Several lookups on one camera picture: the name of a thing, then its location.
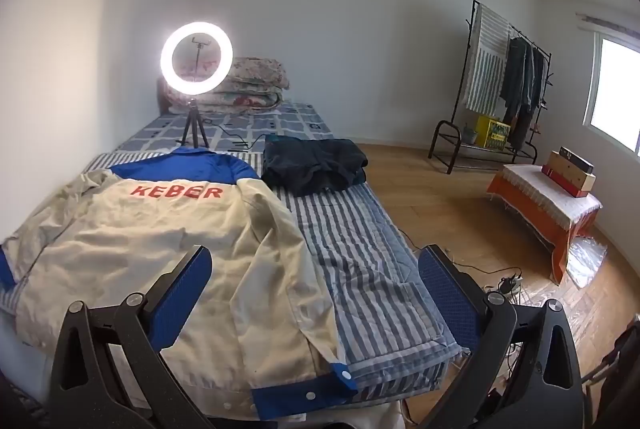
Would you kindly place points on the power strip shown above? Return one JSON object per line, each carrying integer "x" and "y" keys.
{"x": 510, "y": 284}

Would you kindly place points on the beige and blue work jacket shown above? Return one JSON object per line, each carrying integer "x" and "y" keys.
{"x": 150, "y": 229}

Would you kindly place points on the clear plastic sheet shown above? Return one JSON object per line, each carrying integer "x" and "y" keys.
{"x": 587, "y": 264}

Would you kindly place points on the blue white striped blanket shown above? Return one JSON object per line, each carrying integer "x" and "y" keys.
{"x": 360, "y": 259}

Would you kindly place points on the dark hanging clothes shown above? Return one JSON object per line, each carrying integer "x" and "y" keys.
{"x": 517, "y": 79}

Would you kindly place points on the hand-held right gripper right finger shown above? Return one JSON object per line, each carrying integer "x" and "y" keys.
{"x": 445, "y": 294}

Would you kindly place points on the tan cardboard box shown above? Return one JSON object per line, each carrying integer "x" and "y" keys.
{"x": 570, "y": 174}

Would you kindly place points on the window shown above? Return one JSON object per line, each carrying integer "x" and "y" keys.
{"x": 617, "y": 94}

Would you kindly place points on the black tripod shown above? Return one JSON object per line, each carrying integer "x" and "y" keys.
{"x": 192, "y": 124}

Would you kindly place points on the folded floral quilts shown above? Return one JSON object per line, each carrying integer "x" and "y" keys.
{"x": 255, "y": 79}

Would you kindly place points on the bed with blue checked sheet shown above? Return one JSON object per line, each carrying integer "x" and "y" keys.
{"x": 280, "y": 121}

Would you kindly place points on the dark wooden headboard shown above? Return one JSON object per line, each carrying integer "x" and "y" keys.
{"x": 162, "y": 99}

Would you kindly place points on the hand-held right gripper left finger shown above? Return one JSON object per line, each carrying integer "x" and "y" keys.
{"x": 185, "y": 289}

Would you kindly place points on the striped hanging cloth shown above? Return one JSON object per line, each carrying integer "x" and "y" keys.
{"x": 485, "y": 59}

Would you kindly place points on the folded dark clothes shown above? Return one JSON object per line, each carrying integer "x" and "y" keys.
{"x": 310, "y": 164}

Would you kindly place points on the yellow crate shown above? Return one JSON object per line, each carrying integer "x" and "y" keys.
{"x": 487, "y": 131}

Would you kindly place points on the dark flat box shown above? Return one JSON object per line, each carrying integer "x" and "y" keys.
{"x": 577, "y": 160}

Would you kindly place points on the bench with orange cover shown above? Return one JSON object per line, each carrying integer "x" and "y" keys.
{"x": 540, "y": 214}

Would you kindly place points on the red flat box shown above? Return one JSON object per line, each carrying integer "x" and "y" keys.
{"x": 555, "y": 181}

